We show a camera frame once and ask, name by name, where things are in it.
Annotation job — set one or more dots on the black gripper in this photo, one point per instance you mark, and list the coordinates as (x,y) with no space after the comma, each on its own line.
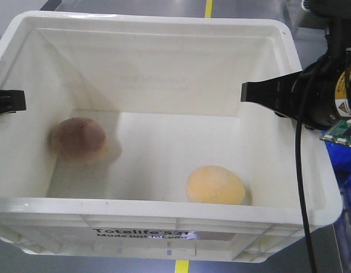
(325,85)

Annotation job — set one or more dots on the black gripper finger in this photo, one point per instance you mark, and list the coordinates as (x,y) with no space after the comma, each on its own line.
(12,101)

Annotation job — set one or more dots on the pink-brown bread bun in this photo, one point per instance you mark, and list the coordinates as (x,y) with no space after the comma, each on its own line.
(78,140)

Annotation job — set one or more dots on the yellow bread bun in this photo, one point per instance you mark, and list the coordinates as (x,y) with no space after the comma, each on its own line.
(215,185)

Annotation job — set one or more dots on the white plastic tote box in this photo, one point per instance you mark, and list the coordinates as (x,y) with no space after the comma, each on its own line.
(166,91)

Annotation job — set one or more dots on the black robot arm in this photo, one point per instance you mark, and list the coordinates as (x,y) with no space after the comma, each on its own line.
(338,29)

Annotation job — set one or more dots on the green circuit board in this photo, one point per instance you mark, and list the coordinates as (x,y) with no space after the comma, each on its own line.
(339,134)

